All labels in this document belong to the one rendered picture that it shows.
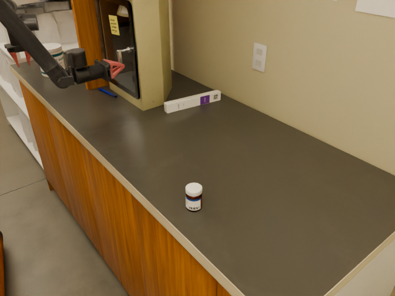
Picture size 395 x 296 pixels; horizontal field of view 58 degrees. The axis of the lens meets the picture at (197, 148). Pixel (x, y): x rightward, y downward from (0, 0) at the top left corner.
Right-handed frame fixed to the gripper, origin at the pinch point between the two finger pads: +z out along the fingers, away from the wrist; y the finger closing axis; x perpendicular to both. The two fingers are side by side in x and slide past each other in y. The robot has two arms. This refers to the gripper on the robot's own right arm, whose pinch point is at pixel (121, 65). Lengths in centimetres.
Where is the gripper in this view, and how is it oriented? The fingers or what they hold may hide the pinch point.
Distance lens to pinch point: 152.8
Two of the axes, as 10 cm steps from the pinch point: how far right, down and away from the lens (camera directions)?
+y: -6.2, -4.2, 6.6
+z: 7.8, -3.4, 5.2
